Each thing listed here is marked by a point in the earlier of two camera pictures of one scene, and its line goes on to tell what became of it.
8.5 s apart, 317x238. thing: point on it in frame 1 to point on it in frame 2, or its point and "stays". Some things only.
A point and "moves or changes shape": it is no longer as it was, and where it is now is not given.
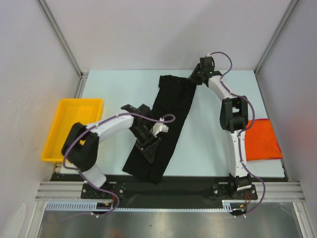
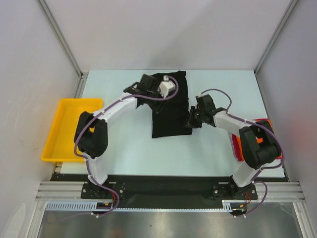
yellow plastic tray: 86,111 stays
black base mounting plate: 175,191 stays
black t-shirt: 171,99 moves or changes shape
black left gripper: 149,148 to 155,91
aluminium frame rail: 281,191 stays
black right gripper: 193,76 to 190,122
